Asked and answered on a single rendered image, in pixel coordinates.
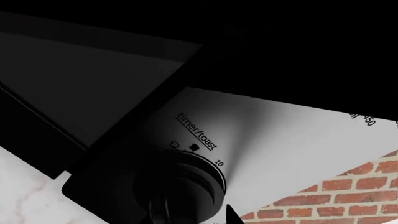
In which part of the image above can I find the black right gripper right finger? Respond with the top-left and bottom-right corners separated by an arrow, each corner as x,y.
226,203 -> 247,224

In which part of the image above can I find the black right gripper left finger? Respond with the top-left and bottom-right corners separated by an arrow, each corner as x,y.
148,198 -> 172,224

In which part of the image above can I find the black round timer knob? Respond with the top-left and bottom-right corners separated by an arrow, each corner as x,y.
132,149 -> 228,224

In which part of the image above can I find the silver and black toaster oven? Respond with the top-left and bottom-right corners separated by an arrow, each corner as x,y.
0,0 -> 398,224

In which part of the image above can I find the black glass oven door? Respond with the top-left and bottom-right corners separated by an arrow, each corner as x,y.
0,11 -> 205,180

